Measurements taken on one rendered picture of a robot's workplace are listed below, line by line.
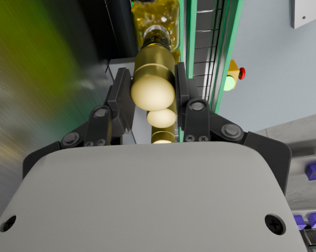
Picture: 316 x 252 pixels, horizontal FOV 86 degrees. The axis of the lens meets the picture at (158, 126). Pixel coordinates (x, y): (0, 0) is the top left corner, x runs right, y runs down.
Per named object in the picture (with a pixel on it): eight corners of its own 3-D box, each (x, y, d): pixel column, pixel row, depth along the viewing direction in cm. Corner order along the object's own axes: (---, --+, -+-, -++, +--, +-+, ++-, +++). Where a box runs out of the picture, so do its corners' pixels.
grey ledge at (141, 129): (114, 48, 51) (106, 68, 43) (143, 45, 50) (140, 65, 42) (153, 178, 122) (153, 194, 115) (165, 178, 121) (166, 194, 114)
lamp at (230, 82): (220, 75, 52) (222, 81, 50) (235, 74, 52) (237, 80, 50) (217, 87, 56) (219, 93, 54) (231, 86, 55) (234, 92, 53)
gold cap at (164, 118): (146, 83, 20) (143, 108, 18) (175, 81, 20) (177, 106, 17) (150, 105, 23) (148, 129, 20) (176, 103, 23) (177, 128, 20)
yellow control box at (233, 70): (212, 60, 56) (216, 72, 52) (235, 58, 56) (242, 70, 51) (209, 78, 62) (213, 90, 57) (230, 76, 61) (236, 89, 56)
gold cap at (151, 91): (131, 46, 14) (122, 76, 11) (173, 42, 14) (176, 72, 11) (139, 82, 17) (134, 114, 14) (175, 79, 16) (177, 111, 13)
